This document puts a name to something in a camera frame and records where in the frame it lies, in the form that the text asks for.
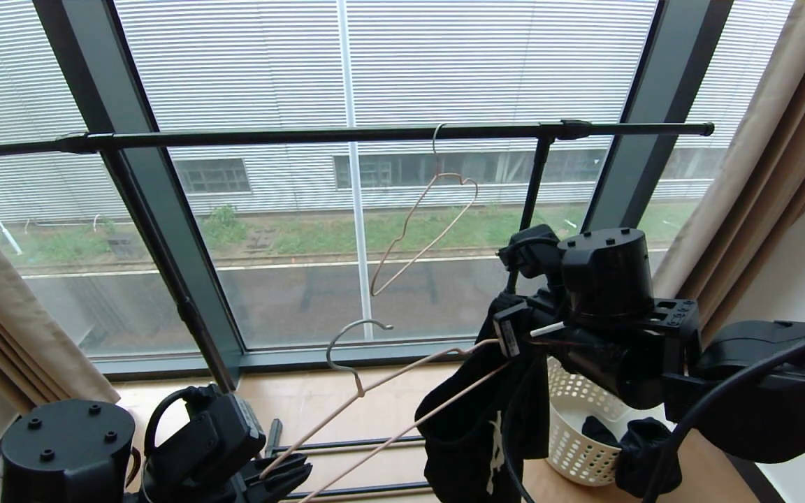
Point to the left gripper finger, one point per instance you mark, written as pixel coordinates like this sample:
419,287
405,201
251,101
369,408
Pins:
284,490
280,469

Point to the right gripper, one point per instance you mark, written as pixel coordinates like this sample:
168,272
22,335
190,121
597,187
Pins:
598,356

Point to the pink clothes hanger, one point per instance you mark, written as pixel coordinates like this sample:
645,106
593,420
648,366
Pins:
436,161
359,392

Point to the black shorts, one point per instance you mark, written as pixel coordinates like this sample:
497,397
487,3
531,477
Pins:
465,433

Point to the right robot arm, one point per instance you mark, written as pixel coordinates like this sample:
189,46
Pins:
759,391

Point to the white laundry basket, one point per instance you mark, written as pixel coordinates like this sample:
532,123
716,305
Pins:
574,404

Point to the black clothes rack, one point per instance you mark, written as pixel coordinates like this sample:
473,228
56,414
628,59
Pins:
305,135

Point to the black garment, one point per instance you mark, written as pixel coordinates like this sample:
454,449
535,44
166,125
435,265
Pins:
643,454

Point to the beige curtain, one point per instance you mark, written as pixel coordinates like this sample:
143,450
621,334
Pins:
11,335
759,175

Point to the window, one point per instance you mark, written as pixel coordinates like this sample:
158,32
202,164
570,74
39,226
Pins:
479,70

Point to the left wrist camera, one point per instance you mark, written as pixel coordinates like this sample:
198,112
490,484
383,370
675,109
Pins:
214,433

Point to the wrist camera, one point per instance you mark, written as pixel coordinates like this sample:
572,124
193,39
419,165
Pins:
214,433
528,251

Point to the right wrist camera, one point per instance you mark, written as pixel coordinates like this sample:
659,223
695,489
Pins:
528,251

